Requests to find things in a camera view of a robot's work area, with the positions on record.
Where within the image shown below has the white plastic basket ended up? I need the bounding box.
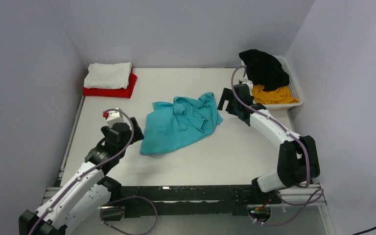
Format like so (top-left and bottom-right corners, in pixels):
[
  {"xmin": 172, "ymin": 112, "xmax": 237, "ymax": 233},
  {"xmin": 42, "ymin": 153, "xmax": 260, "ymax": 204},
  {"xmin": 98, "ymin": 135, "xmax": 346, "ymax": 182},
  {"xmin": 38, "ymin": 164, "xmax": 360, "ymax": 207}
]
[{"xmin": 240, "ymin": 55, "xmax": 305, "ymax": 112}]

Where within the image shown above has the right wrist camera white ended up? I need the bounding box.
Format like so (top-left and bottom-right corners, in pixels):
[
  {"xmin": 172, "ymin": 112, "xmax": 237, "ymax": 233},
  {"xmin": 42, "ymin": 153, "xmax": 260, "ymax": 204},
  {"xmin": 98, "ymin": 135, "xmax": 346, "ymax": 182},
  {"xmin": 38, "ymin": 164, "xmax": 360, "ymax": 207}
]
[{"xmin": 239, "ymin": 78, "xmax": 254, "ymax": 92}]

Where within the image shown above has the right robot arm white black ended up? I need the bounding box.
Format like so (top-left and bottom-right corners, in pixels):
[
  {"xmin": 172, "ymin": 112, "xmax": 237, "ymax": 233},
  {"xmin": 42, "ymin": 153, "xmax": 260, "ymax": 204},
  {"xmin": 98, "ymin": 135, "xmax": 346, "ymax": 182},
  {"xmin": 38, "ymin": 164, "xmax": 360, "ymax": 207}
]
[{"xmin": 217, "ymin": 84, "xmax": 320, "ymax": 203}]

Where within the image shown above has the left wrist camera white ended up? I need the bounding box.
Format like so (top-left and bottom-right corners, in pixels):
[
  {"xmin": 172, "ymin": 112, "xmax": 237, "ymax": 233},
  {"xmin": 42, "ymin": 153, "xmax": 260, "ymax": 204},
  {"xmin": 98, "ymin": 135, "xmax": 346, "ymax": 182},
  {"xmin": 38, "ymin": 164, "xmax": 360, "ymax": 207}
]
[{"xmin": 102, "ymin": 108, "xmax": 125, "ymax": 128}]

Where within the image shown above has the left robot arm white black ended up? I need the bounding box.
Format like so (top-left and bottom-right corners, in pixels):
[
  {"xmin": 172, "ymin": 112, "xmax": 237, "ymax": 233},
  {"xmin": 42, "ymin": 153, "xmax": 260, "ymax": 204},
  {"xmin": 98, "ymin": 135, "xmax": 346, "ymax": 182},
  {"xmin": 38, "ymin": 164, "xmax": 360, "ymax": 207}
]
[{"xmin": 19, "ymin": 113, "xmax": 144, "ymax": 235}]

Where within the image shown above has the black cable corner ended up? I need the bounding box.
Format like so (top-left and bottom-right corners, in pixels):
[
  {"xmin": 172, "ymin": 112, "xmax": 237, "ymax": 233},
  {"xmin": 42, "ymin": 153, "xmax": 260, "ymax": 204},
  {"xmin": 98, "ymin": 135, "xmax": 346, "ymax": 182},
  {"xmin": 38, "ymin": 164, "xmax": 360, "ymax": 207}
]
[{"xmin": 352, "ymin": 217, "xmax": 376, "ymax": 235}]

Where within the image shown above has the yellow t shirt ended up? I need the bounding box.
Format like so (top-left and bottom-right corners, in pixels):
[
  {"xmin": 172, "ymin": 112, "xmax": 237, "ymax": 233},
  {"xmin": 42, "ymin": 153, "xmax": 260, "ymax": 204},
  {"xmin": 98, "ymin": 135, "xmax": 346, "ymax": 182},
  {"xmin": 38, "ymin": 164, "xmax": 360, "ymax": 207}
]
[{"xmin": 252, "ymin": 85, "xmax": 300, "ymax": 104}]

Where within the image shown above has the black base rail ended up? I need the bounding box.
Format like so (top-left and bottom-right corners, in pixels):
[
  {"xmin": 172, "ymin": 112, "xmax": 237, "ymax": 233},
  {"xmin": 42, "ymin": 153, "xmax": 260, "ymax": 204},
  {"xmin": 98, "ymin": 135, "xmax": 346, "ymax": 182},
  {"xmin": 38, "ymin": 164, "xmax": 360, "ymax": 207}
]
[{"xmin": 89, "ymin": 184, "xmax": 282, "ymax": 218}]

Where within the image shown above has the black t shirt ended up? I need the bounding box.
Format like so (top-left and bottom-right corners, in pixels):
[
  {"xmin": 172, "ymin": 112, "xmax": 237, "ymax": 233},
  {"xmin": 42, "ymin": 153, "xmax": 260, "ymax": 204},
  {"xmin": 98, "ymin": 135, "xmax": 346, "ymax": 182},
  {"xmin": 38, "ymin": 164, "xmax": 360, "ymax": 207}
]
[{"xmin": 238, "ymin": 49, "xmax": 290, "ymax": 92}]

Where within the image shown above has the white folded t shirt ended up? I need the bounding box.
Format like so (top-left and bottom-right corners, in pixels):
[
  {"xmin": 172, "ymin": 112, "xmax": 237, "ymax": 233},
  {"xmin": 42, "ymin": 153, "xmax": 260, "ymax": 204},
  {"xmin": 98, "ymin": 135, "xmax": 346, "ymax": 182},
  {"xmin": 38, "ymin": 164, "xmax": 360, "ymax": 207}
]
[{"xmin": 84, "ymin": 62, "xmax": 132, "ymax": 90}]

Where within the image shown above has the teal t shirt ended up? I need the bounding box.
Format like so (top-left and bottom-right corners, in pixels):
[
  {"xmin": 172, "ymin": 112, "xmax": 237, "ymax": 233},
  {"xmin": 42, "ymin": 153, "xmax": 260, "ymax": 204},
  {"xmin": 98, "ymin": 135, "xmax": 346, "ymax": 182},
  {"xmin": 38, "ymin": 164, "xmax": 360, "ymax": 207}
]
[{"xmin": 140, "ymin": 92, "xmax": 223, "ymax": 156}]

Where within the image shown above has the red folded t shirt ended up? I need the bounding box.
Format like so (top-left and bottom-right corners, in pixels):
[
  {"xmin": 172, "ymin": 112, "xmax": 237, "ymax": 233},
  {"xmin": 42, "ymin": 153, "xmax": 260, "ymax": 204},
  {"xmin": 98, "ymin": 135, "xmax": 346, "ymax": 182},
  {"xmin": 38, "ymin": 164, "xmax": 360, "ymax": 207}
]
[{"xmin": 82, "ymin": 73, "xmax": 138, "ymax": 98}]

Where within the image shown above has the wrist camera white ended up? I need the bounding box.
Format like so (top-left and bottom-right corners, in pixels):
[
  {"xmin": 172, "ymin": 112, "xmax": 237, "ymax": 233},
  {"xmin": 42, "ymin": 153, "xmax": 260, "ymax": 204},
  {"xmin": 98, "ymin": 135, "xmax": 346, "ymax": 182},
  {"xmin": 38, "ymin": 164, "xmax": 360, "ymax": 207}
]
[
  {"xmin": 239, "ymin": 78, "xmax": 254, "ymax": 92},
  {"xmin": 102, "ymin": 108, "xmax": 125, "ymax": 128}
]

